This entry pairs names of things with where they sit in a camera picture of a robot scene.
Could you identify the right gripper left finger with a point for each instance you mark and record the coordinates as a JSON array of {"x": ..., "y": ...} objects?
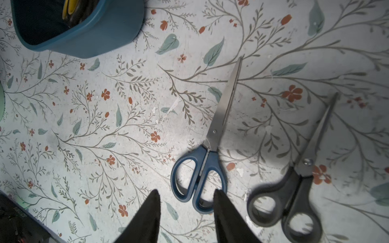
[{"x": 144, "y": 226}]

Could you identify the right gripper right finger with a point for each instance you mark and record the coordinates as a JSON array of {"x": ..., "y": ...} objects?
[{"x": 230, "y": 226}]

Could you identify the blue handled scissors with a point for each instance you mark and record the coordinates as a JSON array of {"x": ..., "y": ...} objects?
[{"x": 205, "y": 157}]

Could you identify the small dark grey scissors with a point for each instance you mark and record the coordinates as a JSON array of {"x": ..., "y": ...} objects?
[{"x": 291, "y": 194}]

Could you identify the teal plastic storage box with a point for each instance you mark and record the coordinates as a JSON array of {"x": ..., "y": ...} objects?
[{"x": 112, "y": 24}]

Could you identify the yellow black scissors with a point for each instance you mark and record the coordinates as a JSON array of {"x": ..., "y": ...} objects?
[{"x": 76, "y": 11}]

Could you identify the mint green pen cup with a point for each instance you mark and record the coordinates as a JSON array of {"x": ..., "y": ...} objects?
[{"x": 2, "y": 102}]

